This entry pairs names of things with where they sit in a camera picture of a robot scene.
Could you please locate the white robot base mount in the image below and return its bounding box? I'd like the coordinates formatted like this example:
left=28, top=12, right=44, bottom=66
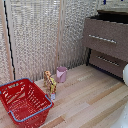
left=109, top=102, right=128, bottom=128

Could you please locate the pink plastic cup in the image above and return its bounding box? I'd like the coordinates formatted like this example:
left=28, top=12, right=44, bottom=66
left=55, top=66, right=68, bottom=84

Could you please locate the brown drawer dresser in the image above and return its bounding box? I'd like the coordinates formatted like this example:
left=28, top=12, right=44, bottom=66
left=81, top=9, right=128, bottom=82

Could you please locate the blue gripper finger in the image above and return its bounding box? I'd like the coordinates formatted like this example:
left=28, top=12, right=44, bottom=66
left=102, top=0, right=108, bottom=6

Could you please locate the silver drawer handle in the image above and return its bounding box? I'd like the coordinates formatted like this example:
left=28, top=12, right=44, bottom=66
left=96, top=55, right=121, bottom=67
left=87, top=33, right=118, bottom=45

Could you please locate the red basket with blue rim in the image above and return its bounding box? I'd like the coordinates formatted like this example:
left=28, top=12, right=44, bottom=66
left=0, top=77, right=55, bottom=128

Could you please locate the yellow toy giraffe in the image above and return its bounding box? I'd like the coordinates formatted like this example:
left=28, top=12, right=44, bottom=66
left=43, top=70, right=58, bottom=101

